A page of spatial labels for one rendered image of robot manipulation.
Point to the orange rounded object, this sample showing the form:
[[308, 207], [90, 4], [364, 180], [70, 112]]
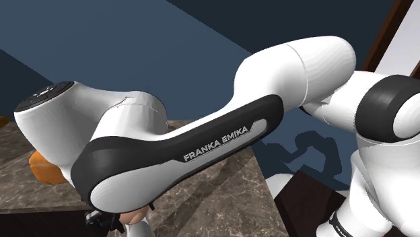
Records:
[[44, 170]]

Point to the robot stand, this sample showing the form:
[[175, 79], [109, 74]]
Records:
[[305, 205]]

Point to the small orange object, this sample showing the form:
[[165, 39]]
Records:
[[3, 121]]

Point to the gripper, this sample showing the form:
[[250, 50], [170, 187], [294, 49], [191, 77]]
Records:
[[105, 222]]

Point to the brown wooden door frame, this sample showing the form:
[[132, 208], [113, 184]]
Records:
[[382, 36]]

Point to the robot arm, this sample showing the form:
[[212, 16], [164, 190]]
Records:
[[295, 75]]

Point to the tan round object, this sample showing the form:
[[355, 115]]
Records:
[[134, 216]]

